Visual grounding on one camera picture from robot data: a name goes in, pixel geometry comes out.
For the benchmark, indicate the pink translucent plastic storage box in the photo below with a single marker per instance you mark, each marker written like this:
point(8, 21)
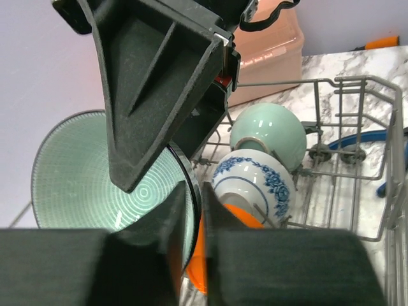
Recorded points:
point(270, 55)

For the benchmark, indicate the grey wire dish rack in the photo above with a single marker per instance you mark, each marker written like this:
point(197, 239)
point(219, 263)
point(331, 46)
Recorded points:
point(340, 108)

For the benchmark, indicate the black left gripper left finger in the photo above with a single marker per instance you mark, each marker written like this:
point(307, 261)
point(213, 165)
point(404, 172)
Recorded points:
point(139, 265)

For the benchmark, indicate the mint green ceramic bowl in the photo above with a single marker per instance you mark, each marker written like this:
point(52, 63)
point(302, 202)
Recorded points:
point(272, 129)

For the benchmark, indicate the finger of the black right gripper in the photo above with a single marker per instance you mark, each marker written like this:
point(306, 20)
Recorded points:
point(156, 59)

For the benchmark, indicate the orange bowl white inside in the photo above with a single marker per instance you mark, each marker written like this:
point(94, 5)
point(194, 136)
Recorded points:
point(197, 267)

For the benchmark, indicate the teal ringed dark rim bowl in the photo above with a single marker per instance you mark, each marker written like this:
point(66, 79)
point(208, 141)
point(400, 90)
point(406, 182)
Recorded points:
point(71, 185)

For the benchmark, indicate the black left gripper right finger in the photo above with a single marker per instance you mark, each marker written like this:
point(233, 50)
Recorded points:
point(286, 266)

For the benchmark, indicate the orange black tool handle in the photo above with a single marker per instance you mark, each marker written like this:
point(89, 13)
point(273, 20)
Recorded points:
point(390, 41)

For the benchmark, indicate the white blue floral bowl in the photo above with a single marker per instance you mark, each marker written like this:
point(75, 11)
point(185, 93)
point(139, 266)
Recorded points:
point(255, 182)

